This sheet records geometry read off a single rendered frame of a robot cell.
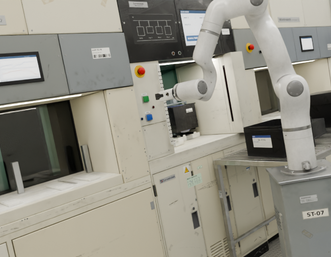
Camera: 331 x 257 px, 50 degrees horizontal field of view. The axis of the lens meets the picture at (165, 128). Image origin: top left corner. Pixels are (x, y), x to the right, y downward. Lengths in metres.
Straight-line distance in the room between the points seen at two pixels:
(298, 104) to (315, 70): 2.15
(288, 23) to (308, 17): 0.34
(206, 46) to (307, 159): 0.65
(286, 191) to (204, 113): 1.19
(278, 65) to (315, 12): 1.95
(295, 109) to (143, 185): 0.85
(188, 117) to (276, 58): 1.08
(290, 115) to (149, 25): 0.92
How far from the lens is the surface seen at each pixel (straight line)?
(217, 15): 1.61
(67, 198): 1.69
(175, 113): 2.45
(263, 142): 2.04
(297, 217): 1.60
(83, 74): 1.73
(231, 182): 2.36
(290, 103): 1.54
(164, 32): 2.08
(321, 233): 1.65
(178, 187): 2.04
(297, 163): 1.62
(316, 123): 2.49
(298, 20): 3.25
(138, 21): 1.99
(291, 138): 1.61
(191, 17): 2.25
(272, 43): 1.59
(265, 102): 3.46
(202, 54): 1.59
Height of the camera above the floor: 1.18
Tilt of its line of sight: 5 degrees down
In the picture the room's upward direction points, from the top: 11 degrees counter-clockwise
